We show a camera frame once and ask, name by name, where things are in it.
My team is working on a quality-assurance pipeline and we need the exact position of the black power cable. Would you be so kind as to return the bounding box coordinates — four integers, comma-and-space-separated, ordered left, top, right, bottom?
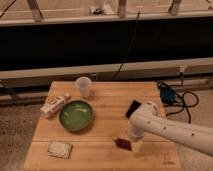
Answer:
111, 9, 142, 81

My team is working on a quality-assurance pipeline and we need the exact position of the black floor cable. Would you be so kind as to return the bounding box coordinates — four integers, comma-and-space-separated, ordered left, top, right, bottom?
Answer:
156, 71, 200, 124

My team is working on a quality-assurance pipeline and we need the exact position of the wooden table board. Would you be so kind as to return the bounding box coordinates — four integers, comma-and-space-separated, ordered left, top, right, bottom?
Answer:
24, 82, 181, 171

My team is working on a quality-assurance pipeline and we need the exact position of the blue power adapter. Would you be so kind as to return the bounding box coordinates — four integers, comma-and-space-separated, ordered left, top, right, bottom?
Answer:
160, 87, 175, 104

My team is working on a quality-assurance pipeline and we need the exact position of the small white square packet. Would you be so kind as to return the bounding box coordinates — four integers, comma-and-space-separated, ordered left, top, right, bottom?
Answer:
47, 141, 73, 159

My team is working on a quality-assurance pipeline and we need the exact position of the green ceramic bowl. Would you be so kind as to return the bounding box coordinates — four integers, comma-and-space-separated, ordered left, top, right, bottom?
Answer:
59, 100, 93, 132

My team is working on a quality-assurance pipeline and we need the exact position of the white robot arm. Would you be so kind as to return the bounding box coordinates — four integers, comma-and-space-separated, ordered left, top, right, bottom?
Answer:
127, 101, 213, 157

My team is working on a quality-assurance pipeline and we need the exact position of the black smartphone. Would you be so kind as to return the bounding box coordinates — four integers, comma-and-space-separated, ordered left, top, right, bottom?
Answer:
125, 100, 141, 118

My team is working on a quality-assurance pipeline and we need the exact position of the dark red pepper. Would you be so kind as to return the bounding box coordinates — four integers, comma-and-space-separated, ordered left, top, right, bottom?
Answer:
113, 138, 132, 151

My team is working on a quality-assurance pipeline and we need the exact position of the translucent plastic cup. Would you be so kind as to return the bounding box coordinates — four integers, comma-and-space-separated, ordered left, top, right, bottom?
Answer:
75, 77, 92, 98

